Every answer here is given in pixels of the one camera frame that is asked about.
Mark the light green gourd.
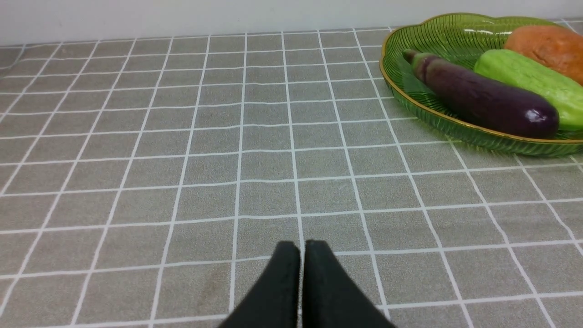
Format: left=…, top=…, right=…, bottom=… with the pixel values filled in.
left=473, top=49, right=583, bottom=131

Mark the orange-brown potato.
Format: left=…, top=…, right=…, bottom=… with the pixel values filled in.
left=504, top=25, right=583, bottom=85

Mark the green glass plate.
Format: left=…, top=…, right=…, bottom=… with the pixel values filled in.
left=379, top=12, right=583, bottom=157

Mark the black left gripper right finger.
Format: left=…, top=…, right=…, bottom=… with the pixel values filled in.
left=302, top=240, right=395, bottom=328

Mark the purple eggplant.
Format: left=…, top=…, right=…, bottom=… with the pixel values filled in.
left=402, top=49, right=559, bottom=139

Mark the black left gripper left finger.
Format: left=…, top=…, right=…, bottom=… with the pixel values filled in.
left=220, top=241, right=301, bottom=328

